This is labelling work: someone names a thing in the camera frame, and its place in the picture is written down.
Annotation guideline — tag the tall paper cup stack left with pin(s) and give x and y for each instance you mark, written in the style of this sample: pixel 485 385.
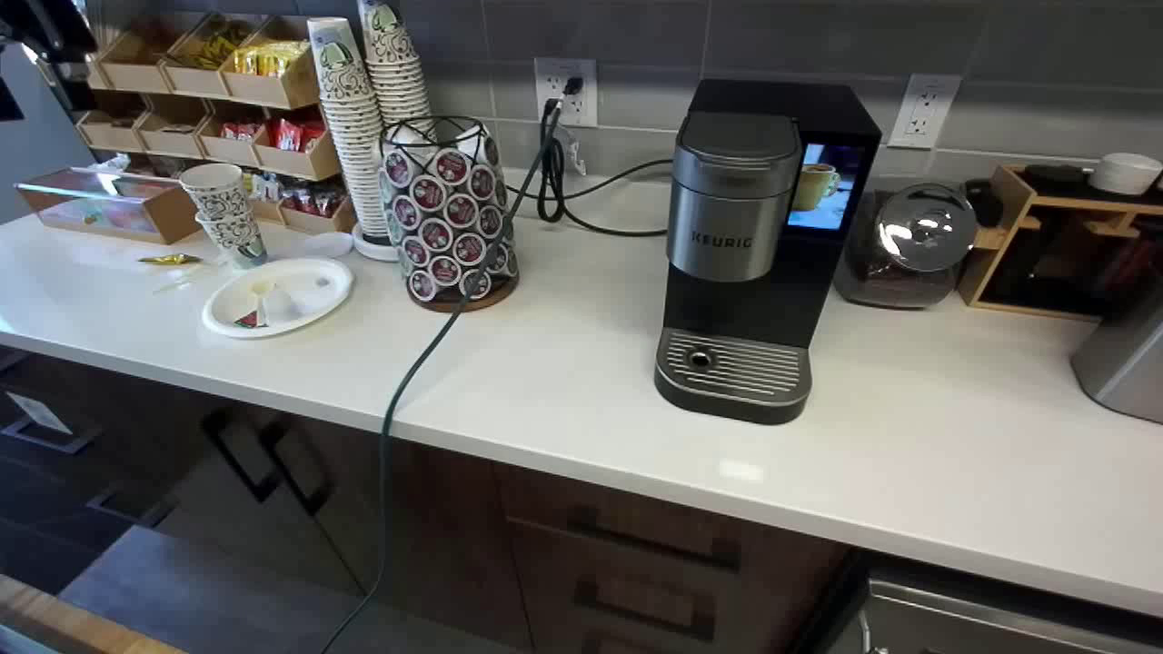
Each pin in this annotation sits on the tall paper cup stack left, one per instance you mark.
pixel 349 113

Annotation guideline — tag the wire K-cup pod carousel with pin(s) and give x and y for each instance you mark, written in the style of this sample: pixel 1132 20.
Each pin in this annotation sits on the wire K-cup pod carousel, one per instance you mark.
pixel 450 218

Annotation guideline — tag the white wall outlet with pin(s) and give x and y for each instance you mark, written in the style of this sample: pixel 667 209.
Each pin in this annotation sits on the white wall outlet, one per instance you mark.
pixel 570 83
pixel 926 111

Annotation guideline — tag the tall paper cup stack right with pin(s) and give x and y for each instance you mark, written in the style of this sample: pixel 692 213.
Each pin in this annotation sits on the tall paper cup stack right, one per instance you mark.
pixel 395 64

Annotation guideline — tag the black Keurig coffee maker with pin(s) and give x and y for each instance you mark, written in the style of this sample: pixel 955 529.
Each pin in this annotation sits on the black Keurig coffee maker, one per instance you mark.
pixel 764 187

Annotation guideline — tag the wooden pod drawer rack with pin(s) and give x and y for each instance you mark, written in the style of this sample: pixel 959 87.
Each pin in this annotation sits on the wooden pod drawer rack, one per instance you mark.
pixel 1063 245

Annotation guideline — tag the yellow packet on counter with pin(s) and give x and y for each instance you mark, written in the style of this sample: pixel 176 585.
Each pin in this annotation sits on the yellow packet on counter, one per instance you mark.
pixel 171 260

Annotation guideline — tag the white wall outlet left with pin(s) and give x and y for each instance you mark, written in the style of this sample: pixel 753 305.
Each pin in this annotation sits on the white wall outlet left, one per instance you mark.
pixel 570 83

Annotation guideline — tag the wooden condiment organizer shelf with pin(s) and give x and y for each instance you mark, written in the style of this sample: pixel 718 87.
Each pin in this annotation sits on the wooden condiment organizer shelf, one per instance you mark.
pixel 222 87

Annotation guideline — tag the white wall outlet right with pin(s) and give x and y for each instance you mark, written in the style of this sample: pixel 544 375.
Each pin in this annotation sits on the white wall outlet right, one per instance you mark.
pixel 926 111

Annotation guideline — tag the tall paper cup stack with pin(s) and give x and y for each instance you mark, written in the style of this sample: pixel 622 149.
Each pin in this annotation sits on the tall paper cup stack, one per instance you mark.
pixel 395 64
pixel 349 113

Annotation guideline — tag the white paper plate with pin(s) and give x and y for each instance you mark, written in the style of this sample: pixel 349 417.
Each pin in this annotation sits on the white paper plate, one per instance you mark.
pixel 290 294

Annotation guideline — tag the wooden tea box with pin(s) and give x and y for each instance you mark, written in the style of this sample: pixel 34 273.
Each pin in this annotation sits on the wooden tea box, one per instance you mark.
pixel 113 204

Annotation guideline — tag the white bowl on rack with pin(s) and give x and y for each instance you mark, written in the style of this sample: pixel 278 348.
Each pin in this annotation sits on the white bowl on rack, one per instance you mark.
pixel 1125 170

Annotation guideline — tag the grey appliance at right edge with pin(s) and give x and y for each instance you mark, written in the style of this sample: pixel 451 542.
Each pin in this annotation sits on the grey appliance at right edge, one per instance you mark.
pixel 1121 364

